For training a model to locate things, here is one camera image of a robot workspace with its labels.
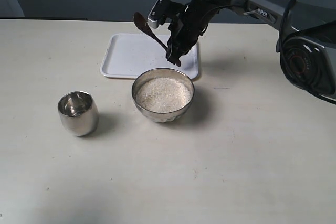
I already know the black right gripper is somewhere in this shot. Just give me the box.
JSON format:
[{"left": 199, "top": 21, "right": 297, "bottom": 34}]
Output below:
[{"left": 166, "top": 0, "right": 231, "bottom": 63}]

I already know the brown wooden spoon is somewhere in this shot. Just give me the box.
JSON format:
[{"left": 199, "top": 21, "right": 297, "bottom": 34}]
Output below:
[{"left": 133, "top": 12, "right": 173, "bottom": 56}]

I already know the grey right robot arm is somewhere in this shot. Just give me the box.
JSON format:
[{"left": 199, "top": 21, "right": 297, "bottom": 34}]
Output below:
[{"left": 166, "top": 0, "right": 335, "bottom": 104}]

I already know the steel bowl of rice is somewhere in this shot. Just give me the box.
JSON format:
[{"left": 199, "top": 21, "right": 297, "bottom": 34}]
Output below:
[{"left": 131, "top": 68, "right": 195, "bottom": 123}]

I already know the shiny steel cup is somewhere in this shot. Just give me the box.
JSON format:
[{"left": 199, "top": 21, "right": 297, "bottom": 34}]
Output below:
[{"left": 57, "top": 91, "right": 99, "bottom": 136}]

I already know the white rectangular plastic tray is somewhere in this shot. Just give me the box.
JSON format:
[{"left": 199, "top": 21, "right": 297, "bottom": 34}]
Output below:
[{"left": 100, "top": 33, "right": 199, "bottom": 80}]

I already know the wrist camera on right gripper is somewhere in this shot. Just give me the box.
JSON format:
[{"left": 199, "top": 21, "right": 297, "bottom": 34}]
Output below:
[{"left": 148, "top": 0, "right": 184, "bottom": 29}]

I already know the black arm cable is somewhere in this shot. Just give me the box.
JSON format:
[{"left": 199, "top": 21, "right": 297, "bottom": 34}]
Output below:
[{"left": 199, "top": 0, "right": 336, "bottom": 103}]

